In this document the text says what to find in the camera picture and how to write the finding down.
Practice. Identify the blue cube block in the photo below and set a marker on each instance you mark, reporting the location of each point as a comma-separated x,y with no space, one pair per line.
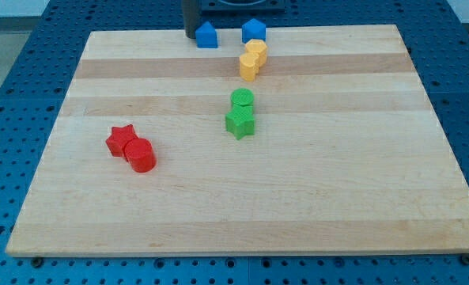
253,30

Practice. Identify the green star block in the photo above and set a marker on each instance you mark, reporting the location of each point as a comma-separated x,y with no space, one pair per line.
240,121

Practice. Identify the green cylinder block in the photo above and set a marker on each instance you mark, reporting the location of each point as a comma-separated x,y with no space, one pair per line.
242,97

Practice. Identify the yellow heart block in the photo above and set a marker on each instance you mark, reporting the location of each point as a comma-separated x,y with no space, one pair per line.
249,66

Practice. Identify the red cylinder block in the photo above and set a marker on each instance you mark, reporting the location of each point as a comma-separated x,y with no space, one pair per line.
140,155

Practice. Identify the yellow hexagon block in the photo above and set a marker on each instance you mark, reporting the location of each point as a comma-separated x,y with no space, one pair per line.
258,47

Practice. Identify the blue triangular block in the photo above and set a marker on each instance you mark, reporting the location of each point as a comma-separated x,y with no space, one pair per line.
206,36

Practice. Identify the wooden board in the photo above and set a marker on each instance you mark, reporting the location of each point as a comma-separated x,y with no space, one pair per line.
348,155

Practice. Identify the red star block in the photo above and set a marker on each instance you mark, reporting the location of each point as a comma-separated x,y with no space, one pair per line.
119,138

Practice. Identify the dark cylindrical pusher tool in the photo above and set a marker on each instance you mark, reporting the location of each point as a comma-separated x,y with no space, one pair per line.
191,17

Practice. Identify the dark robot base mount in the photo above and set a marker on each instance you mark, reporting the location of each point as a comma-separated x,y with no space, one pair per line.
242,5

